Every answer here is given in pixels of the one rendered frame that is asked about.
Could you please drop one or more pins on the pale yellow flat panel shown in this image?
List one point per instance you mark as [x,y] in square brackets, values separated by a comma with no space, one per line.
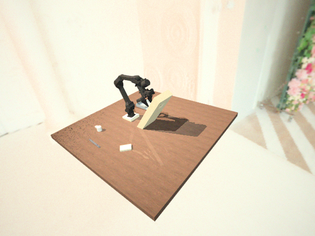
[155,108]

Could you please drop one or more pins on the white square tray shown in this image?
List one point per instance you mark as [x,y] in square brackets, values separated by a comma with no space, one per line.
[141,105]

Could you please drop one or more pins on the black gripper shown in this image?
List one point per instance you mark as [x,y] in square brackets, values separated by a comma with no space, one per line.
[142,99]

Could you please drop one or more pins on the cream rectangular block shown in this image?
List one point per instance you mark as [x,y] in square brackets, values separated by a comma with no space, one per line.
[125,147]

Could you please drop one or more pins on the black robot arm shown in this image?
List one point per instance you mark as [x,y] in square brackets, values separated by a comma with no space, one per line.
[139,82]

